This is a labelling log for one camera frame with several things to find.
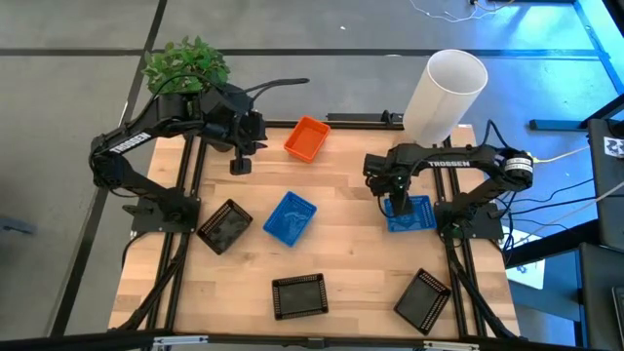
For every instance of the green leafy plant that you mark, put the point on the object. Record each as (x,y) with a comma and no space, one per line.
(180,63)

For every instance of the black bracket bar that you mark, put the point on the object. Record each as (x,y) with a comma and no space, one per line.
(361,117)

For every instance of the black diagonal support bar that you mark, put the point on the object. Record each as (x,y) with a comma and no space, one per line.
(551,242)

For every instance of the orange plastic basket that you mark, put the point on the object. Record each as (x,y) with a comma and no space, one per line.
(307,140)

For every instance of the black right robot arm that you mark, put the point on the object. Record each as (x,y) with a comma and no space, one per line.
(448,163)

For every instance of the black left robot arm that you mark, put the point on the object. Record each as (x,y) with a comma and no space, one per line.
(129,143)

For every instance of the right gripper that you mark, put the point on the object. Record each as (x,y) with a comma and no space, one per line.
(401,201)

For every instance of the black furniture panel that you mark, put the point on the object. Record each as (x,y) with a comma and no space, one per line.
(602,292)

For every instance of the white paper sheet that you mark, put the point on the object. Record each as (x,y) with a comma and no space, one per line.
(531,273)

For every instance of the black desk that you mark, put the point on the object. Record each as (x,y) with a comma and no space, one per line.
(607,195)

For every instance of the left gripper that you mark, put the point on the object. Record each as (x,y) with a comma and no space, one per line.
(234,122)

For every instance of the silver corner bracket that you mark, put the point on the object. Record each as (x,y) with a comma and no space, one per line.
(180,340)
(451,345)

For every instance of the blue plastic basket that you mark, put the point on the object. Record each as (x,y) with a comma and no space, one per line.
(290,219)
(424,217)

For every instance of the black plastic basket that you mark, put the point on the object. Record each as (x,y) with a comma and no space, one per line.
(225,228)
(421,301)
(300,297)

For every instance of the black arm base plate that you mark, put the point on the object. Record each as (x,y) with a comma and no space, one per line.
(487,229)
(146,222)

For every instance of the black and white marker tag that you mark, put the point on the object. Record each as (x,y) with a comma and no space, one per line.
(615,147)

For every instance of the white cylinder tube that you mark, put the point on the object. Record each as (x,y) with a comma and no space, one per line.
(439,107)

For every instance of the black desk leg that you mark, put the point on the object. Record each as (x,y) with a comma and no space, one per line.
(560,125)

